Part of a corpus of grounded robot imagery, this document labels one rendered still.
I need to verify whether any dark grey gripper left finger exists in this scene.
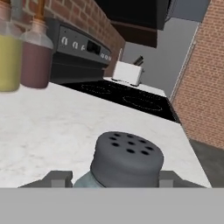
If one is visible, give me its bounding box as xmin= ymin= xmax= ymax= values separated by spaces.
xmin=17 ymin=170 xmax=74 ymax=189

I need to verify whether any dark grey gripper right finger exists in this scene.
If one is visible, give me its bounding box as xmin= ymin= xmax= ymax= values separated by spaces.
xmin=158 ymin=170 xmax=207 ymax=189

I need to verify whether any grey-capped glass shaker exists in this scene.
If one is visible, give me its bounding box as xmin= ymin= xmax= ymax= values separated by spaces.
xmin=73 ymin=130 xmax=165 ymax=189

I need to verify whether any dark red condiment bottle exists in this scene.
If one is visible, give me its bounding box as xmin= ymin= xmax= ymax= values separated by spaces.
xmin=19 ymin=0 xmax=55 ymax=89

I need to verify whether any yellow condiment bottle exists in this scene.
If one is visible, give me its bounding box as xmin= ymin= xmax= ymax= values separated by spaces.
xmin=0 ymin=0 xmax=24 ymax=93

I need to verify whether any black stove with control panel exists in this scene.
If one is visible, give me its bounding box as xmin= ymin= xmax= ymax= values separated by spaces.
xmin=43 ymin=17 xmax=181 ymax=123

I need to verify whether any white toaster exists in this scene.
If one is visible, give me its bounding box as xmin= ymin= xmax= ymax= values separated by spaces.
xmin=111 ymin=55 xmax=145 ymax=88

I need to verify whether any black range hood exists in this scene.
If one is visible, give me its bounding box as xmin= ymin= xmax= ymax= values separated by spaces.
xmin=94 ymin=0 xmax=179 ymax=49

